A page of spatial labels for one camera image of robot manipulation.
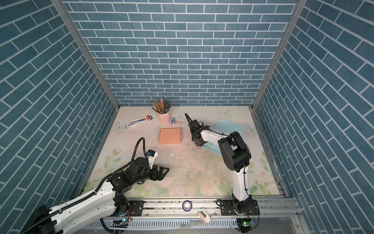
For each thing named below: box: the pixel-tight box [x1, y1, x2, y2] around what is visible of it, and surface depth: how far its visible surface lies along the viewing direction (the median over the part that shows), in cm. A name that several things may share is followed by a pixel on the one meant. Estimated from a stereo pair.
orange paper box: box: [158, 127, 182, 145], surface depth 101 cm
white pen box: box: [125, 115, 154, 129], surface depth 110 cm
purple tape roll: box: [182, 199, 193, 213], surface depth 76 cm
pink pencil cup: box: [157, 110, 170, 125], surface depth 107 cm
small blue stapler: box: [169, 117, 176, 125], surface depth 110 cm
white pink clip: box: [197, 211, 211, 224], surface depth 71 cm
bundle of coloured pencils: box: [150, 97, 173, 115], surface depth 106 cm
